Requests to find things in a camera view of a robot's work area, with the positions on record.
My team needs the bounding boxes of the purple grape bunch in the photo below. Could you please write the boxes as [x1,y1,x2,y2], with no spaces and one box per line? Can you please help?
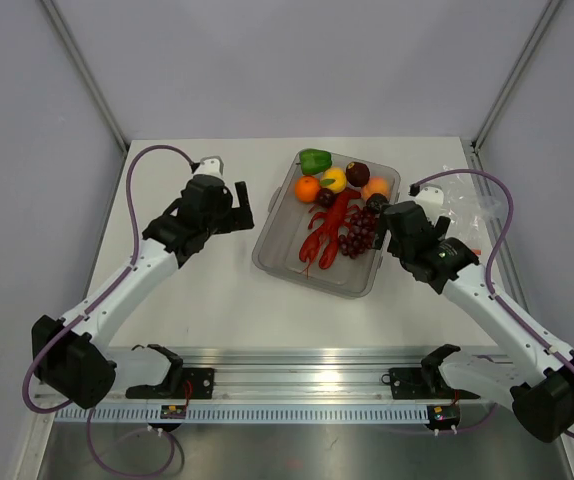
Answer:
[338,207,377,259]

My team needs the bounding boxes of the dark red passion fruit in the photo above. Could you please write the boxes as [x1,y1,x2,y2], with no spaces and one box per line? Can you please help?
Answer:
[345,161,371,188]

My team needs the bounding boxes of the clear zip top bag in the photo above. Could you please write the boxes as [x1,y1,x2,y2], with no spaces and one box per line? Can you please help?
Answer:
[435,174,503,256]

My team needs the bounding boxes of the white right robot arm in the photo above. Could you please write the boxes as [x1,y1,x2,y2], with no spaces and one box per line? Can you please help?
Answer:
[374,201,574,443]

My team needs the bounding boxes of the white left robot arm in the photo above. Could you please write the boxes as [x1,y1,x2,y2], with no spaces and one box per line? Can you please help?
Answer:
[23,174,254,409]

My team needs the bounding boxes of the peach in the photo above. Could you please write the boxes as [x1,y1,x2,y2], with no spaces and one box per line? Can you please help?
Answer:
[361,177,390,202]

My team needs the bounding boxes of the orange fruit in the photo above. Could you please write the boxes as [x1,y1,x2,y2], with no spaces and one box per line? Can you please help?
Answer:
[294,175,321,204]

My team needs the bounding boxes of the red plastic lobster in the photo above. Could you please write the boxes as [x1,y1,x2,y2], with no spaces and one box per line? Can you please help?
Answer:
[298,189,361,276]

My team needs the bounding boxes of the green bell pepper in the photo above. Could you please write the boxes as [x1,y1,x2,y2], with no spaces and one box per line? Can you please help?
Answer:
[298,149,333,176]

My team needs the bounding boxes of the clear grey plastic tray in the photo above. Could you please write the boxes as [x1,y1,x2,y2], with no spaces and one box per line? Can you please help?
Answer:
[252,148,401,298]

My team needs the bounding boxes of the yellow lemon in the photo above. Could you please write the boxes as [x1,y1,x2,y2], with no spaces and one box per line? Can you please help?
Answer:
[319,167,347,194]

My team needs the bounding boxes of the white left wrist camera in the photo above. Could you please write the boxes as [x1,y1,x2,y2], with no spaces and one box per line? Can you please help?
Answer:
[192,156,224,179]

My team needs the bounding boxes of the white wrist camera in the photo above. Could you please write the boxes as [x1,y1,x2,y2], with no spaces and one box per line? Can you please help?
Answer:
[409,184,445,222]
[192,156,224,179]

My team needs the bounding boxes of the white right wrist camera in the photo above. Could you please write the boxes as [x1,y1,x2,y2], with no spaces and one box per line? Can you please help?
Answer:
[409,184,445,222]

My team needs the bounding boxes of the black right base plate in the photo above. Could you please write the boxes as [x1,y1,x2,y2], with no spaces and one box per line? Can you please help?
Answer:
[381,367,453,400]

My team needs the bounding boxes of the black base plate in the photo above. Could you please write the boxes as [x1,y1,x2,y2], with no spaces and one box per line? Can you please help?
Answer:
[125,367,215,400]
[381,367,453,400]

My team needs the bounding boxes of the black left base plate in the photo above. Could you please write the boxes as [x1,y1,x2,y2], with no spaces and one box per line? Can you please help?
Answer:
[125,367,215,400]

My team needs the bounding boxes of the aluminium mounting rail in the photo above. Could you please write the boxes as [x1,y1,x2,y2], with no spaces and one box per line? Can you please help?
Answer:
[31,347,574,406]

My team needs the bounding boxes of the right aluminium frame post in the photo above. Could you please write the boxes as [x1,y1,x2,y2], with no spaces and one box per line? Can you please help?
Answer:
[471,0,566,154]

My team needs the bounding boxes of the aluminium frame post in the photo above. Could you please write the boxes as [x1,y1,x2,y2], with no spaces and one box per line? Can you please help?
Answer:
[471,0,566,154]
[38,0,129,155]

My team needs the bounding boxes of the left aluminium frame post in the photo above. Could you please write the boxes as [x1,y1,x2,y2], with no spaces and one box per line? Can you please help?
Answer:
[38,0,129,155]

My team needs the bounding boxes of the white slotted cable duct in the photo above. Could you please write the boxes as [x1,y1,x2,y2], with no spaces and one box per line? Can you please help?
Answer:
[56,403,429,425]

